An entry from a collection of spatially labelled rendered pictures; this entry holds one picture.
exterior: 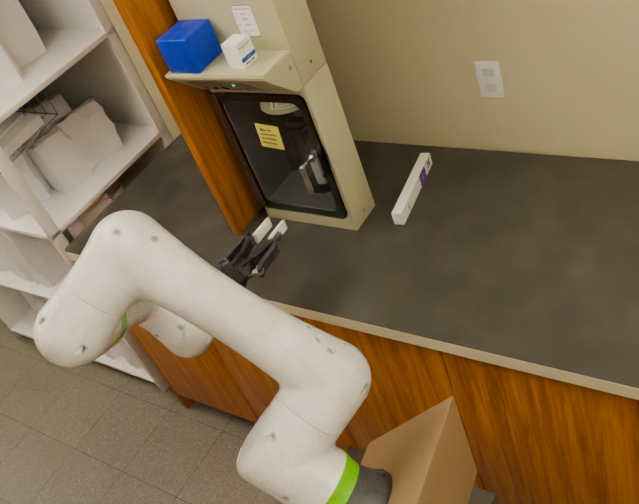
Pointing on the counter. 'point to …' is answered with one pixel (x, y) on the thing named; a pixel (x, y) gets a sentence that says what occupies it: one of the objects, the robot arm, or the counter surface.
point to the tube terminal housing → (334, 135)
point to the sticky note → (269, 136)
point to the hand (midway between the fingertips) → (270, 231)
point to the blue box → (189, 46)
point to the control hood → (283, 71)
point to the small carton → (239, 51)
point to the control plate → (224, 86)
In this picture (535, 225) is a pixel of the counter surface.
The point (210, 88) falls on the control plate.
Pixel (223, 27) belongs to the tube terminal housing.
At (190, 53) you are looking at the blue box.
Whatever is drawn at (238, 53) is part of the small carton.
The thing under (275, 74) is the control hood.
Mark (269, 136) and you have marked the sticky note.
